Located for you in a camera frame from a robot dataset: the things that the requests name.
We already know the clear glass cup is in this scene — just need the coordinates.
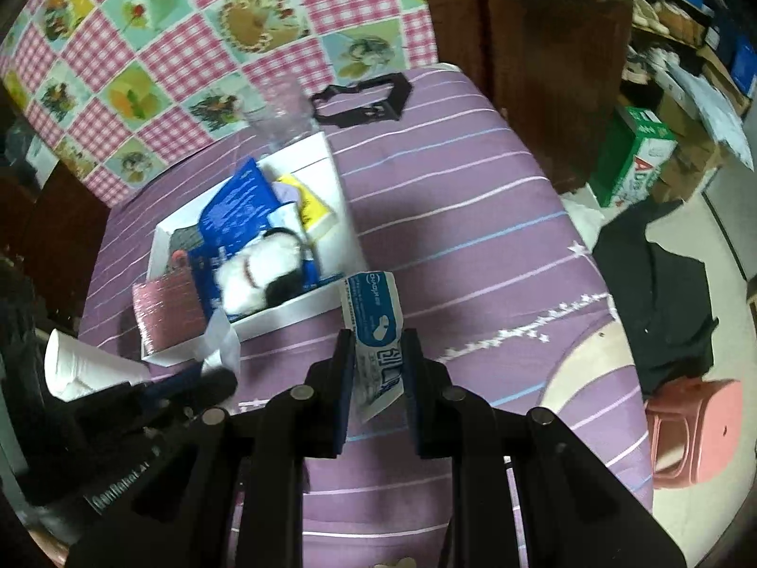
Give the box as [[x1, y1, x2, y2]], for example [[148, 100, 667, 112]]
[[245, 80, 317, 151]]

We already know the dark wooden cabinet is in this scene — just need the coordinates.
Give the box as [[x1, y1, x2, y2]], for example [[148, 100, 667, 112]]
[[414, 0, 636, 190], [0, 148, 113, 332]]

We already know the white rolled paper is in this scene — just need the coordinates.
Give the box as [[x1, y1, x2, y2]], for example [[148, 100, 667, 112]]
[[44, 328, 155, 400]]

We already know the panda plush toy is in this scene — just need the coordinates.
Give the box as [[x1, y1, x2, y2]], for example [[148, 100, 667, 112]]
[[214, 228, 311, 314]]

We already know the pink glitter sponge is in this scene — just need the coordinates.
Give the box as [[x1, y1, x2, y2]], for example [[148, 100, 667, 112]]
[[131, 266, 208, 359]]

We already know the white and blue wrapper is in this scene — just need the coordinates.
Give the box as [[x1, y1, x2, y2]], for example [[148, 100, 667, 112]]
[[340, 270, 409, 425]]

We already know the green and white carton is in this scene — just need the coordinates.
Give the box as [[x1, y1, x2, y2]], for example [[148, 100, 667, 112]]
[[588, 106, 678, 208]]

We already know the black plastic clamp stand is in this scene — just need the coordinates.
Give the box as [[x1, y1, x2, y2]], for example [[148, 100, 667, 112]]
[[310, 72, 412, 128]]

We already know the cluttered storage shelf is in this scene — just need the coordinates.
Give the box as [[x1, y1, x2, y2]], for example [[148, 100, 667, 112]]
[[609, 0, 757, 149]]

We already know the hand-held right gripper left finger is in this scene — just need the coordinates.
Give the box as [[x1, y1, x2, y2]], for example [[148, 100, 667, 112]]
[[65, 328, 359, 568]]

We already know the pink plastic stool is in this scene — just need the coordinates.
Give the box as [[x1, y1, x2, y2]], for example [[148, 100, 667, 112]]
[[644, 379, 743, 489]]

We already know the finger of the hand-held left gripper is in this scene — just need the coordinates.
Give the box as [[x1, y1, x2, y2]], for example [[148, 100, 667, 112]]
[[142, 364, 240, 421]]

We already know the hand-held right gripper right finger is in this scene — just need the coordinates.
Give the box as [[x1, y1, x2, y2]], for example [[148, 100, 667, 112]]
[[402, 328, 690, 568]]

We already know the black cloth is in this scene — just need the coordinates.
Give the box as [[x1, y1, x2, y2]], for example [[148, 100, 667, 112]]
[[591, 201, 719, 397]]

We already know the clear plastic film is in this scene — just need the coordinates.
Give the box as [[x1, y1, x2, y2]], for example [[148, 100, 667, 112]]
[[204, 308, 243, 380]]

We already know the grey plaid fabric pouch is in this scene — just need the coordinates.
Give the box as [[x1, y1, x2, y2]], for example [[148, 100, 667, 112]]
[[168, 226, 205, 267]]

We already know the white cardboard box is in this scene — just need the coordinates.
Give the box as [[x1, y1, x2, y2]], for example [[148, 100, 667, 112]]
[[141, 131, 370, 368]]

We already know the pink checkered printed cloth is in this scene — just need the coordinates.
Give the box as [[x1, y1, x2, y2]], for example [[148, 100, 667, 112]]
[[0, 0, 439, 208]]

